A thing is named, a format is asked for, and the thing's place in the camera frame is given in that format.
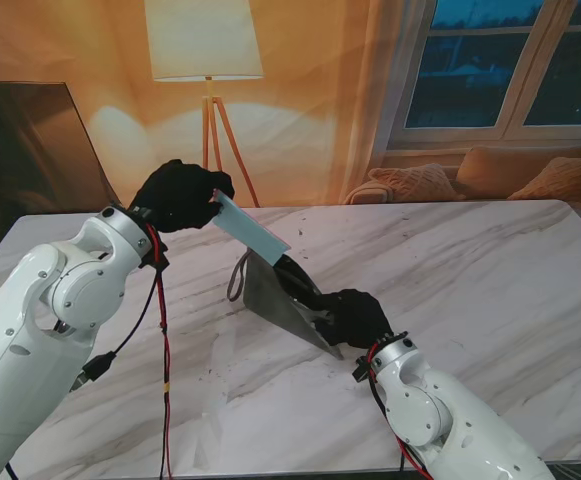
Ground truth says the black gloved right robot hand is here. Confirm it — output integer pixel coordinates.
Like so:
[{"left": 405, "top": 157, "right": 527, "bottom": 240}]
[{"left": 314, "top": 288, "right": 394, "bottom": 350}]

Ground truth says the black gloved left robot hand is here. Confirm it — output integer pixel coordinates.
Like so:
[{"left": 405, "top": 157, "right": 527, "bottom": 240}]
[{"left": 128, "top": 159, "right": 236, "bottom": 234}]

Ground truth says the grey felt storage pouch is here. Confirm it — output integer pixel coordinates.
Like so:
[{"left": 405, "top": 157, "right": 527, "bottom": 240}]
[{"left": 227, "top": 251, "right": 345, "bottom": 360}]

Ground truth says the beige cushioned armrest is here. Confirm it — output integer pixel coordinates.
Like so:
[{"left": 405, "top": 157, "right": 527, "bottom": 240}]
[{"left": 343, "top": 178, "right": 387, "bottom": 206}]

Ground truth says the knitted cushion beside armrest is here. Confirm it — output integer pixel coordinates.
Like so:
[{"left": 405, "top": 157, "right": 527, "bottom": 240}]
[{"left": 367, "top": 163, "right": 467, "bottom": 203}]

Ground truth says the floor lamp with wooden tripod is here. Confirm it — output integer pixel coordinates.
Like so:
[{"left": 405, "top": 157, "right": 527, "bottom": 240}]
[{"left": 143, "top": 0, "right": 264, "bottom": 209}]

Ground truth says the dark flat screen television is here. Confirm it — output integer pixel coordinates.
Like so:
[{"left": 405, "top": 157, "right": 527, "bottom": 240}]
[{"left": 0, "top": 80, "right": 121, "bottom": 217}]

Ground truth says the tan sofa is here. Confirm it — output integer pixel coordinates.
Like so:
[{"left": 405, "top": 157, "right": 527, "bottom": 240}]
[{"left": 455, "top": 142, "right": 581, "bottom": 202}]

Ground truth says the cream curtain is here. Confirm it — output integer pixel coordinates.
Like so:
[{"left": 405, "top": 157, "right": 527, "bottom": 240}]
[{"left": 338, "top": 0, "right": 439, "bottom": 204}]

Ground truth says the knitted cushion on sofa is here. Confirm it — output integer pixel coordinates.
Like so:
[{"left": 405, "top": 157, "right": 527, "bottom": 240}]
[{"left": 508, "top": 153, "right": 581, "bottom": 202}]

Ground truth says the white framed window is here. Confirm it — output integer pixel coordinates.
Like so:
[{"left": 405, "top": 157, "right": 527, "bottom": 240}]
[{"left": 403, "top": 0, "right": 581, "bottom": 145}]

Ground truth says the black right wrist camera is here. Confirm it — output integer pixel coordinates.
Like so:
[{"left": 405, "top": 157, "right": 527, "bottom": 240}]
[{"left": 351, "top": 355, "right": 372, "bottom": 383}]

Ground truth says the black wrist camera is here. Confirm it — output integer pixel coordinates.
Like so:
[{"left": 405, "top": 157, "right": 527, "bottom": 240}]
[
  {"left": 138, "top": 243, "right": 171, "bottom": 270},
  {"left": 351, "top": 355, "right": 372, "bottom": 383}
]

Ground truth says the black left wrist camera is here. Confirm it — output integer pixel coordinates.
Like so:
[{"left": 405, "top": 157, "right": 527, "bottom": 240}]
[{"left": 138, "top": 243, "right": 171, "bottom": 270}]

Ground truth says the red black right arm cable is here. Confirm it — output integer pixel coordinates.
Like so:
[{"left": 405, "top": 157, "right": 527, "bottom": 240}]
[{"left": 367, "top": 344, "right": 434, "bottom": 480}]

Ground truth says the red black arm cable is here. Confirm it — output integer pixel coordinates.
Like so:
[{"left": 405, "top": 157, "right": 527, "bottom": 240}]
[
  {"left": 367, "top": 344, "right": 434, "bottom": 480},
  {"left": 2, "top": 222, "right": 174, "bottom": 480}
]

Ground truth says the red black left arm cable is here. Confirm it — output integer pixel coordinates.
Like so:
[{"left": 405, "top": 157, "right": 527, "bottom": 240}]
[{"left": 2, "top": 222, "right": 174, "bottom": 480}]

